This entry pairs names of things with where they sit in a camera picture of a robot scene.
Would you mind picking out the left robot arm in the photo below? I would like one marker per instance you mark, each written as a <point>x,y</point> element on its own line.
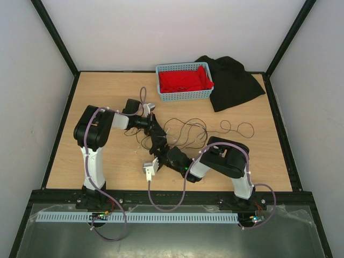
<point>93,129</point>

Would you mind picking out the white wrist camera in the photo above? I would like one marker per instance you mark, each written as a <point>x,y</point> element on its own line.
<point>148,108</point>
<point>150,169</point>

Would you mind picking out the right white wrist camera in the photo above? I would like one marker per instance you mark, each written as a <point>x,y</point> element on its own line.
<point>150,169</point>

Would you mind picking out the grey slotted cable duct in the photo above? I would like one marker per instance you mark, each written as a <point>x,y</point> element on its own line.
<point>138,217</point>

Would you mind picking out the black cloth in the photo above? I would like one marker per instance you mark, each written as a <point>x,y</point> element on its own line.
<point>233,85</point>

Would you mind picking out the red cloth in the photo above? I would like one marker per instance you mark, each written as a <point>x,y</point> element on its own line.
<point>184,80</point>

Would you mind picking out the blue perforated plastic basket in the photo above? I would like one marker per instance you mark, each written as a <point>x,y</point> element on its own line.
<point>182,96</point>

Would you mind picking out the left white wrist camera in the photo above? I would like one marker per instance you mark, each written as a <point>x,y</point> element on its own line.
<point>148,108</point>

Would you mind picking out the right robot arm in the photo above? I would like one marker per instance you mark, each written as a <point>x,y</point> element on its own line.
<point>226,157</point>

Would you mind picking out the black metal frame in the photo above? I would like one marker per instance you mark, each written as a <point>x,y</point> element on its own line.
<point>281,131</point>

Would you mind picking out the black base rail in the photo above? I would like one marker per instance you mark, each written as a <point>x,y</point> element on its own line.
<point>226,200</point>

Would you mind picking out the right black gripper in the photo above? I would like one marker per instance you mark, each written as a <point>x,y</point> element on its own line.
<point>158,142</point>

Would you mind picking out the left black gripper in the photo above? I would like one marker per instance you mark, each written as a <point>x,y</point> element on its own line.
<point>153,124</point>

